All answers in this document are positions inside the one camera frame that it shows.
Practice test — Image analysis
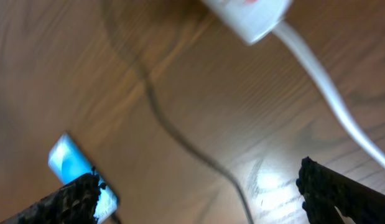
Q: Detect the white power strip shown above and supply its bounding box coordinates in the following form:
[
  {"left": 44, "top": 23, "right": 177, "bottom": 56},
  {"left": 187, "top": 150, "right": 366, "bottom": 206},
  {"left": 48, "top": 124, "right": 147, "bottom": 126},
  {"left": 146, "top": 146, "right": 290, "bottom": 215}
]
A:
[{"left": 203, "top": 0, "right": 385, "bottom": 169}]

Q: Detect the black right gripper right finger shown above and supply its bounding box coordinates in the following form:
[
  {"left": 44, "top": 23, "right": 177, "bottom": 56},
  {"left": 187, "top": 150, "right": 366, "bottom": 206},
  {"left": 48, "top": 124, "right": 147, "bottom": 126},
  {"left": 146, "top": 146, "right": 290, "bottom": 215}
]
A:
[{"left": 296, "top": 157, "right": 385, "bottom": 224}]

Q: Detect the blue Galaxy smartphone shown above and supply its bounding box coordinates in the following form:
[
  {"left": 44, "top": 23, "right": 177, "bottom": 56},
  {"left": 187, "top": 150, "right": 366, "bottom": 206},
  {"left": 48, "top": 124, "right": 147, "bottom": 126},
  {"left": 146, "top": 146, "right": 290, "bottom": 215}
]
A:
[{"left": 48, "top": 133, "right": 119, "bottom": 224}]

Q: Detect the black USB charging cable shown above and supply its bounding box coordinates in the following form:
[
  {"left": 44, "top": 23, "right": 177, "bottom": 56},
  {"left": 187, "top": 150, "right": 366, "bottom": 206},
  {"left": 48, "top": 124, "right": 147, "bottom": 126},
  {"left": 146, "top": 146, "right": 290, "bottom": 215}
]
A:
[{"left": 98, "top": 0, "right": 255, "bottom": 224}]

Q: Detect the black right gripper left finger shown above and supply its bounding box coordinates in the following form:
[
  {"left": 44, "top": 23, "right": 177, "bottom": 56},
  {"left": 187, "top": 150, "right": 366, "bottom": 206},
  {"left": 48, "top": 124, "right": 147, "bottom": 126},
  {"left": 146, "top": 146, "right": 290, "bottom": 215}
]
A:
[{"left": 0, "top": 168, "right": 106, "bottom": 224}]

